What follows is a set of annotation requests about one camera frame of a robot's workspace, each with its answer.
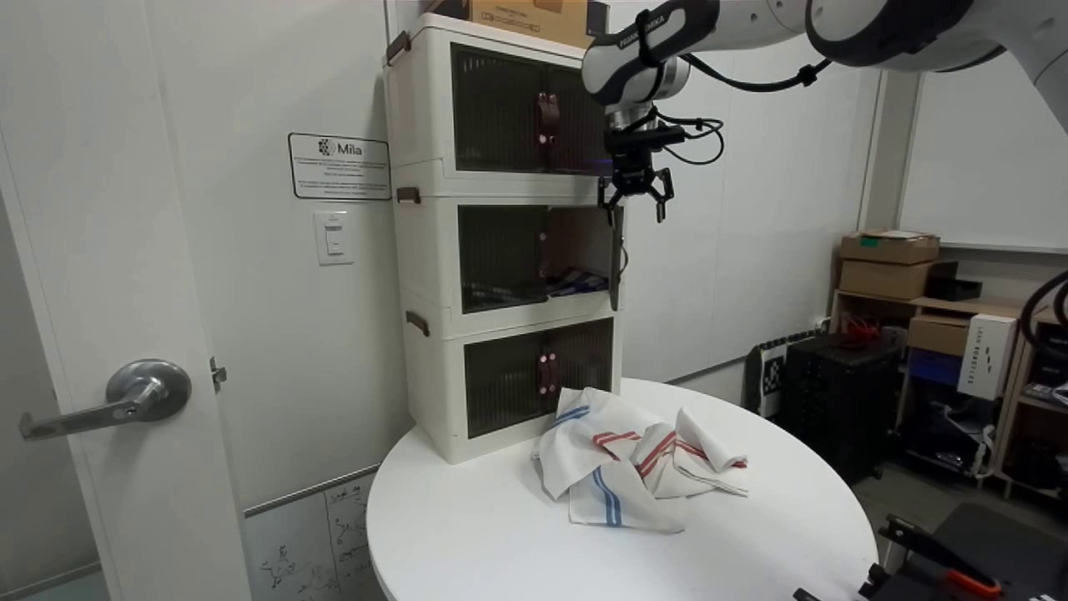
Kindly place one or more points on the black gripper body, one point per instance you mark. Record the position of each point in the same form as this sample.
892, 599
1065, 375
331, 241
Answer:
637, 164

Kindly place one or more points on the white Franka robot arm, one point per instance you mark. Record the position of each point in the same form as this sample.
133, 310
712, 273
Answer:
756, 20

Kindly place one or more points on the white plastic cabinet section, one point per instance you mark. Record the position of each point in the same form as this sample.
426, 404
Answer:
432, 255
430, 122
440, 390

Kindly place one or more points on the brown cabinet side latch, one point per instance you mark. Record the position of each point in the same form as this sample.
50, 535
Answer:
409, 195
417, 321
400, 49

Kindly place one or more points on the metal door latch plate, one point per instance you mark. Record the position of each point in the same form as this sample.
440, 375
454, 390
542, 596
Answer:
219, 375

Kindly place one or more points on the white room door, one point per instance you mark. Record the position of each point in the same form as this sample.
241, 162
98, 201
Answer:
110, 221

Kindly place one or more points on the cardboard box with dark label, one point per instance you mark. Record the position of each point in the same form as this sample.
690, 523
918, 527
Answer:
523, 18

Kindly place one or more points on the black framed panel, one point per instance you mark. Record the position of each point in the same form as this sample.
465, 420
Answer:
769, 372

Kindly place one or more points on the flat cardboard box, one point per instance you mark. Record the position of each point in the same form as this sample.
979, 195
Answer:
890, 249

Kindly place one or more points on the plain cardboard box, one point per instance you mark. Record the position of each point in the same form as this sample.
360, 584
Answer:
882, 280

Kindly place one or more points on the white towel blue stripes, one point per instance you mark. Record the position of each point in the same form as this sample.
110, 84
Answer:
580, 457

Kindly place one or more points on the white towel red stripes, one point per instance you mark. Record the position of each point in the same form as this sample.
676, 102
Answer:
696, 457

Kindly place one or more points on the black crate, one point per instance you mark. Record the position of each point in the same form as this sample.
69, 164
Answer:
838, 401

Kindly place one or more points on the black device on shelf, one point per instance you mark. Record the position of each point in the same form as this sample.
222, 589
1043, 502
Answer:
953, 282

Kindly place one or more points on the small cardboard box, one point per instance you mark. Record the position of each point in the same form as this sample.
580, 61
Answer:
935, 335

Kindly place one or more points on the blue item in shelf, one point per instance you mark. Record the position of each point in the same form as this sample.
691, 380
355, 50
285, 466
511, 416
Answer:
933, 372

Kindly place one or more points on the wooden shelf unit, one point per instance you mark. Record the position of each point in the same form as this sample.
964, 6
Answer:
988, 306

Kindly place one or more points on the white product box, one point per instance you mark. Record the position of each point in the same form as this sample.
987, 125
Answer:
988, 354

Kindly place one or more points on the red and black tool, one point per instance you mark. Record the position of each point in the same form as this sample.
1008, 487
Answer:
947, 568

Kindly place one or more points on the dark grey chair seat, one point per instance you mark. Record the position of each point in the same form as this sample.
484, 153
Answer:
1004, 545

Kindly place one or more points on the white wall sign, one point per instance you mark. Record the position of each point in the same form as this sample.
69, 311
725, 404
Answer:
338, 167

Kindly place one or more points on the white light switch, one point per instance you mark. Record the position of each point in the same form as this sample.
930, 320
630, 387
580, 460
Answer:
336, 239

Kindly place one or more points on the white wall board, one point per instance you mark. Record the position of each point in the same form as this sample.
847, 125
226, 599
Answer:
979, 167

